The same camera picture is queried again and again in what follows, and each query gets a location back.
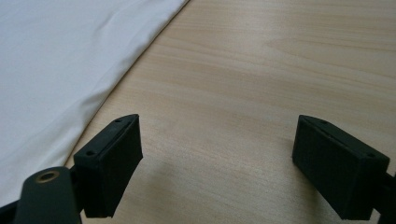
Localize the white garment with black trim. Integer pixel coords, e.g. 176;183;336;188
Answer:
0;0;191;208

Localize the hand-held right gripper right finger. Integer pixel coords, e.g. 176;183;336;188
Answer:
291;114;391;221

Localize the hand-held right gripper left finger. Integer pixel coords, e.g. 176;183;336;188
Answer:
73;113;144;218

